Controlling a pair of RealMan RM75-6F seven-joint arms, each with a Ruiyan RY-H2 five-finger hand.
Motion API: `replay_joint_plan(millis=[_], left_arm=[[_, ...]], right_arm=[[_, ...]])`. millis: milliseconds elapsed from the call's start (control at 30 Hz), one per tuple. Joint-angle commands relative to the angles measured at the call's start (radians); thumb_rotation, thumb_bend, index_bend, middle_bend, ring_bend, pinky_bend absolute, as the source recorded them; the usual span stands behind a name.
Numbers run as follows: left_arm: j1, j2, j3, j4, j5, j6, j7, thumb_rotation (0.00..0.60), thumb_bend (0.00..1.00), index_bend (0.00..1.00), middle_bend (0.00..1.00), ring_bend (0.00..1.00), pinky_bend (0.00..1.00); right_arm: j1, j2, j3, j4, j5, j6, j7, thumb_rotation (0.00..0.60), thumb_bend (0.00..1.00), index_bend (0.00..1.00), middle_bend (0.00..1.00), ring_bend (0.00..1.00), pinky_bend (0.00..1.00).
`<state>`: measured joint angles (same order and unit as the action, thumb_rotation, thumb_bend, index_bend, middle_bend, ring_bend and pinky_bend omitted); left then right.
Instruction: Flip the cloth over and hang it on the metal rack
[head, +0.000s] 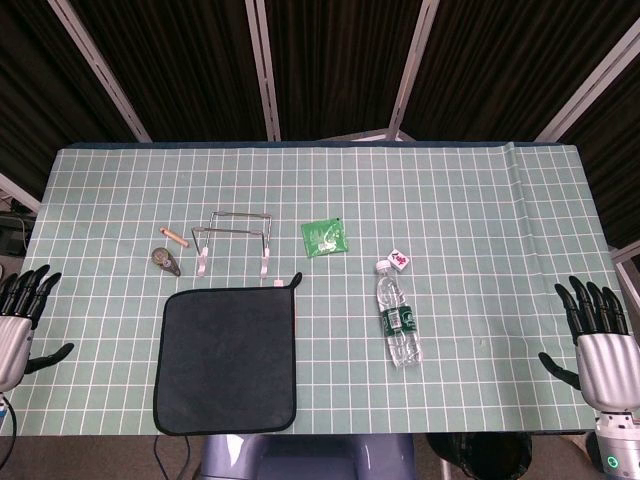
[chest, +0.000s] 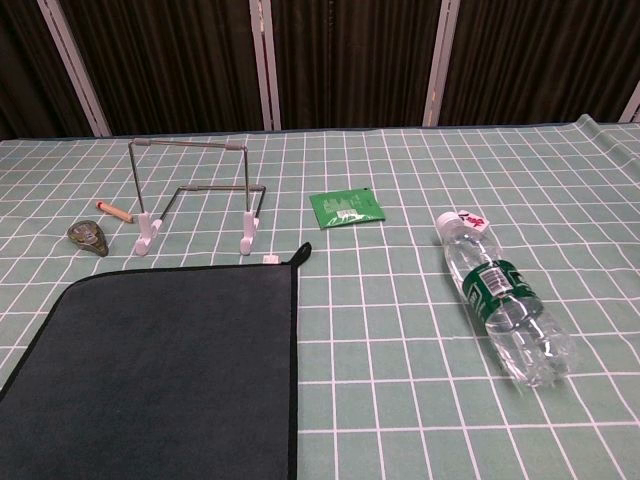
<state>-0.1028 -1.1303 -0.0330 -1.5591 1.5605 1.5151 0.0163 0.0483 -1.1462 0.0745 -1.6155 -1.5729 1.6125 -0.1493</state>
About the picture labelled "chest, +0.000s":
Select blue microfiber cloth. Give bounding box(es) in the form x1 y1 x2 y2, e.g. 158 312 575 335
0 241 312 480

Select green foil packet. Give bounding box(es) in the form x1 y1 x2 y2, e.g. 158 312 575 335
308 188 388 231

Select green checkered tablecloth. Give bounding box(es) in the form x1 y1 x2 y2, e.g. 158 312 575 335
0 113 640 480

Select white mahjong tile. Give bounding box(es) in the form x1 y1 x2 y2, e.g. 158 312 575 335
458 208 491 234

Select clear water bottle green label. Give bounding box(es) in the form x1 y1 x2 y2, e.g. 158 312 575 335
435 210 576 389

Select small wooden peg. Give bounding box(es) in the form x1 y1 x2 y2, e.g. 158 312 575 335
95 200 135 224

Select camouflage tape dispenser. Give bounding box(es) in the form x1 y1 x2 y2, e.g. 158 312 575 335
67 219 110 258

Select metal wire stand white feet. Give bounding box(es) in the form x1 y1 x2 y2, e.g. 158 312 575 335
128 138 268 257

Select white partition post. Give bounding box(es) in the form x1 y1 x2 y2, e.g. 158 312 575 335
37 0 112 139
244 0 282 132
422 0 461 127
618 79 640 124

